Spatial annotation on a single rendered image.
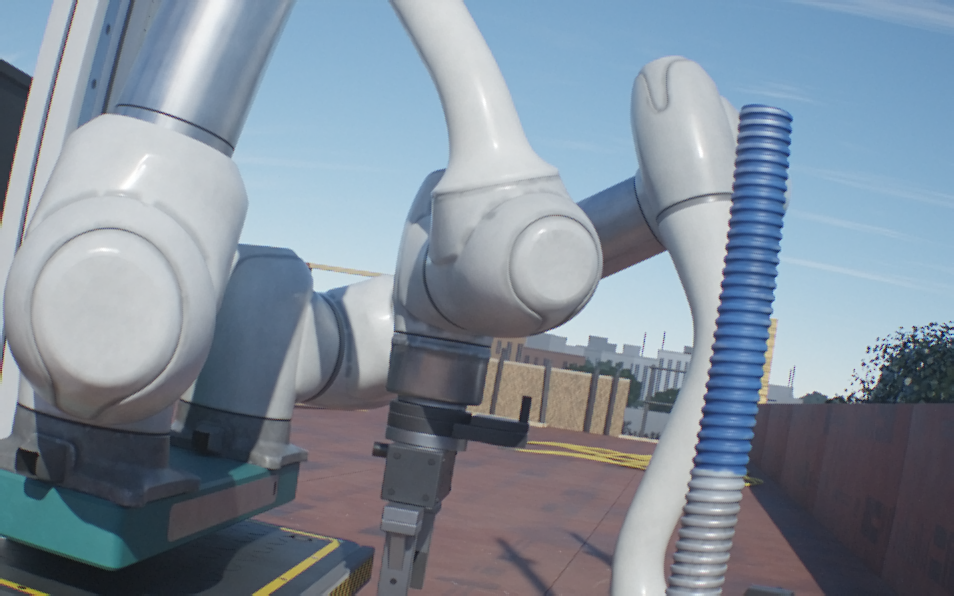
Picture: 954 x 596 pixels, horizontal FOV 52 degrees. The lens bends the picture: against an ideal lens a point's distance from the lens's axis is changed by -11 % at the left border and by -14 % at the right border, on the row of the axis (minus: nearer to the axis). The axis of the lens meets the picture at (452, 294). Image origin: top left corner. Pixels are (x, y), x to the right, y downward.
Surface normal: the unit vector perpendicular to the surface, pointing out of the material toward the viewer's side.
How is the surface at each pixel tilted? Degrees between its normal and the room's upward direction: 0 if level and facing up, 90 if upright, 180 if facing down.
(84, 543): 90
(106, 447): 84
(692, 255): 101
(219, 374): 92
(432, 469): 90
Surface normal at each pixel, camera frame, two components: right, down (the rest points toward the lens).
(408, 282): -0.90, 0.00
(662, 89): -0.53, -0.41
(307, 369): 0.84, 0.21
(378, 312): 0.06, -0.40
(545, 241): 0.37, 0.18
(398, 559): -0.16, 0.42
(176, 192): 0.56, -0.19
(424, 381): -0.23, -0.10
